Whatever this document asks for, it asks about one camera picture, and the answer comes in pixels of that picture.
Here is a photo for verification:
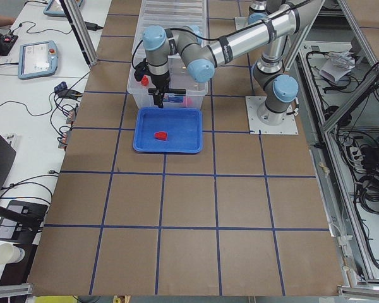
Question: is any teach pendant far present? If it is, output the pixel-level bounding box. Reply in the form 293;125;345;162
43;0;66;17

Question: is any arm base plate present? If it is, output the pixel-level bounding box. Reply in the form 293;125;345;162
246;96;299;136
234;16;249;31

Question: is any blue plastic tray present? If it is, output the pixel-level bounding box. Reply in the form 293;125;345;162
133;107;203;153

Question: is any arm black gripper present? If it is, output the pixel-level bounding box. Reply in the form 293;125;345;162
150;71;171;109

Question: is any teach pendant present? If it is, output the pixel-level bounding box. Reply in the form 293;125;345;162
43;0;66;17
18;40;59;80

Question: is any black tablet device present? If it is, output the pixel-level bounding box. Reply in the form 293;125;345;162
0;199;48;244

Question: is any aluminium frame post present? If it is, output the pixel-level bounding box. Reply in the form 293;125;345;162
60;0;98;67

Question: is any white paper cup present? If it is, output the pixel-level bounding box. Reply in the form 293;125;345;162
0;243;25;265

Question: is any clear plastic storage box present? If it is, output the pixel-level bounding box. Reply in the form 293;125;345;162
126;47;208;109

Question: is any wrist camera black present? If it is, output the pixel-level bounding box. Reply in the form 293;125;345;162
134;58;150;82

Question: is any black box latch handle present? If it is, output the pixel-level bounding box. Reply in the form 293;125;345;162
148;88;186;95

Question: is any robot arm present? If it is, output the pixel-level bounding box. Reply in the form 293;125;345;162
134;1;323;126
143;1;276;108

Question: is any clear plastic box lid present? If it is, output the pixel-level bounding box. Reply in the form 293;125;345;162
132;0;208;53

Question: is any teach pendant near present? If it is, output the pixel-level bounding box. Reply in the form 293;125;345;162
18;40;59;80

